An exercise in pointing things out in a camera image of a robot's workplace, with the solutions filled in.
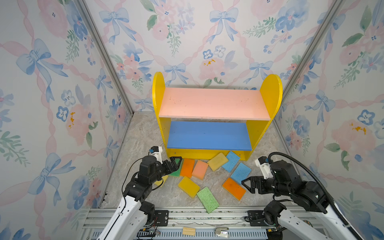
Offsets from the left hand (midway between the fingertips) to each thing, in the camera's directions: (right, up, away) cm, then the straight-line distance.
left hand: (176, 158), depth 76 cm
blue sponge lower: (+37, -11, +12) cm, 40 cm away
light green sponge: (+16, -22, +3) cm, 28 cm away
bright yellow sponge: (+6, -17, +8) cm, 20 cm away
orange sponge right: (+32, -18, +7) cm, 37 cm away
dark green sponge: (+1, -5, -8) cm, 9 cm away
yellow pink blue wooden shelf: (+11, +19, +41) cm, 47 cm away
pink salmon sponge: (+12, -10, +14) cm, 21 cm away
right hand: (+33, -8, -8) cm, 35 cm away
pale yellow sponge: (+23, -5, +15) cm, 28 cm away
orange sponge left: (+5, -9, +15) cm, 18 cm away
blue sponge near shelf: (+33, -4, +17) cm, 37 cm away
